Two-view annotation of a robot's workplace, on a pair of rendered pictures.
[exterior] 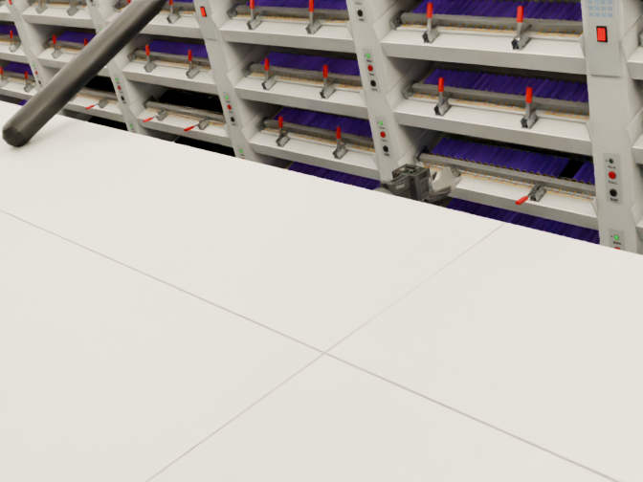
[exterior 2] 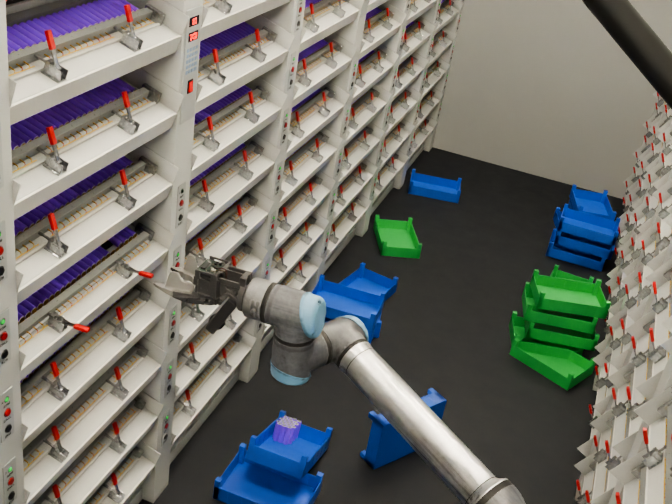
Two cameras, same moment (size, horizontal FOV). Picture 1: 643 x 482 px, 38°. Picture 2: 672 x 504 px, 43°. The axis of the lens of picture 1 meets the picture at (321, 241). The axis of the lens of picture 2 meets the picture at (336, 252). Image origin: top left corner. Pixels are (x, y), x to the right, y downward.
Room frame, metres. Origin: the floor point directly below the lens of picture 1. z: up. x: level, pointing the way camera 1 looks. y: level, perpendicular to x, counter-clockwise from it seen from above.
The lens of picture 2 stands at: (2.69, 1.19, 2.09)
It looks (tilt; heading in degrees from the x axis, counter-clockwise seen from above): 29 degrees down; 233
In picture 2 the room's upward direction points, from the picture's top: 10 degrees clockwise
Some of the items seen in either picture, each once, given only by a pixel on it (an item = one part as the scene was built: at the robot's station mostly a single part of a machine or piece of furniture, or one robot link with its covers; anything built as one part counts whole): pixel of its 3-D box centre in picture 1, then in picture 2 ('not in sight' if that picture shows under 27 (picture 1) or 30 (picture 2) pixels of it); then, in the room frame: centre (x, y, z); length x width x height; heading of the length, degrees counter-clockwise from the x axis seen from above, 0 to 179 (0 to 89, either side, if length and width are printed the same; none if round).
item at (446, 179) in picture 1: (447, 178); (190, 267); (1.93, -0.32, 1.07); 0.09 x 0.03 x 0.06; 110
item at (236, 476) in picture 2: not in sight; (268, 485); (1.49, -0.51, 0.04); 0.30 x 0.20 x 0.08; 127
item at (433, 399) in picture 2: not in sight; (403, 427); (0.95, -0.51, 0.10); 0.30 x 0.08 x 0.20; 4
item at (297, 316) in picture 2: not in sight; (294, 311); (1.80, -0.08, 1.07); 0.12 x 0.09 x 0.10; 127
